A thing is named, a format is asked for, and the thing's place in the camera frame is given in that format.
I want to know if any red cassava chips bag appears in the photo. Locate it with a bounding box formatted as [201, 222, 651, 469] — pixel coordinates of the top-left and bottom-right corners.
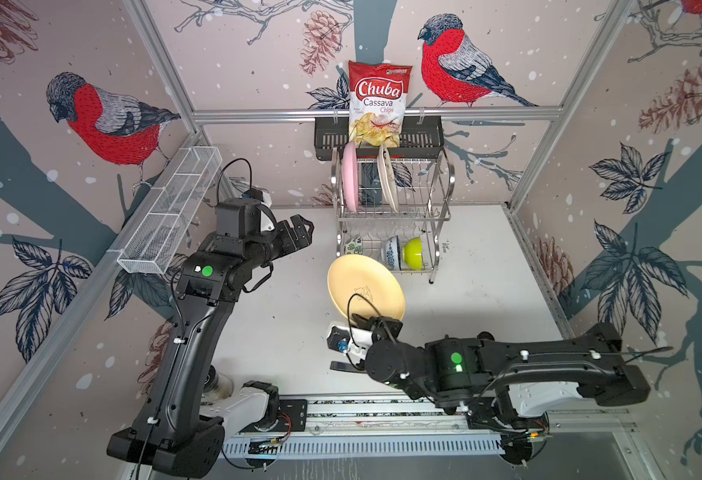
[349, 62, 412, 148]

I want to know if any pink plate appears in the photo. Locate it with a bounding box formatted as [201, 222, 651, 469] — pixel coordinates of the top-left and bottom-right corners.
[341, 141, 359, 213]

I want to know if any white floral plate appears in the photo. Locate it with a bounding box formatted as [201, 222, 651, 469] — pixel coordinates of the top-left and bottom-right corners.
[377, 144, 399, 213]

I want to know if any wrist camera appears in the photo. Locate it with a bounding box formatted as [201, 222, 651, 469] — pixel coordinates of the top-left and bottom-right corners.
[326, 324, 373, 358]
[241, 187, 274, 231]

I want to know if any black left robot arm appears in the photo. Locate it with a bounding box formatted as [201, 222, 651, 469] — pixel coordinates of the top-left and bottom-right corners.
[107, 198, 314, 479]

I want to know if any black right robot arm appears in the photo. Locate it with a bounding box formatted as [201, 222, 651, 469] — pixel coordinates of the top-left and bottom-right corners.
[364, 323, 651, 429]

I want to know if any pink cat paw spatula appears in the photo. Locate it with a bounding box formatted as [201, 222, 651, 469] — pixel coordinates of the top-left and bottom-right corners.
[330, 361, 359, 373]

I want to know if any blue white floral bowl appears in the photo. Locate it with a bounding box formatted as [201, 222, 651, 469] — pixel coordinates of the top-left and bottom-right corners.
[381, 235, 401, 271]

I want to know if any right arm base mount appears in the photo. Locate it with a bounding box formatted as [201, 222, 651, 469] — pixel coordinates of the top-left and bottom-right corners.
[465, 398, 550, 466]

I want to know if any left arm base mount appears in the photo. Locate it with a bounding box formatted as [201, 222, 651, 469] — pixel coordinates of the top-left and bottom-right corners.
[244, 399, 308, 434]

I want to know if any white wire mesh shelf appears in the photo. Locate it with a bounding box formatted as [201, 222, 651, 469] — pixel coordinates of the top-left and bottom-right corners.
[117, 146, 222, 275]

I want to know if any yellow plate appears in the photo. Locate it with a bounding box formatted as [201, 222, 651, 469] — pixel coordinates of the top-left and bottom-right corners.
[327, 254, 406, 320]

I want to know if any lime green bowl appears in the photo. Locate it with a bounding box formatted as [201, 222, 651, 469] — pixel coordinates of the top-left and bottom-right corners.
[403, 237, 425, 271]

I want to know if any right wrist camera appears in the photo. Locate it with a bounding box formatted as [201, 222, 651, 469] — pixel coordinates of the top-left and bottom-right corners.
[326, 324, 373, 358]

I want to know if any black wall basket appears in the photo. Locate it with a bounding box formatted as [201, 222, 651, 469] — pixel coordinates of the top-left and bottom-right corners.
[314, 116, 445, 161]

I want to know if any green leaf pattern bowl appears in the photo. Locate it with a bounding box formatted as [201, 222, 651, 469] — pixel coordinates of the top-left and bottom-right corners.
[344, 236, 364, 255]

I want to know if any black lid jar left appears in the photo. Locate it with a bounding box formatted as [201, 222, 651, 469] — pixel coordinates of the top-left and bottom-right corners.
[202, 365, 234, 404]

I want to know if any silver two-tier dish rack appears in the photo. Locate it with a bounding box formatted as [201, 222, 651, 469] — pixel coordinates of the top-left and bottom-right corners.
[330, 147, 456, 284]

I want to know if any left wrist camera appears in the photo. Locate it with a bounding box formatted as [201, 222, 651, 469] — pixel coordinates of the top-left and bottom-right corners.
[241, 187, 274, 231]

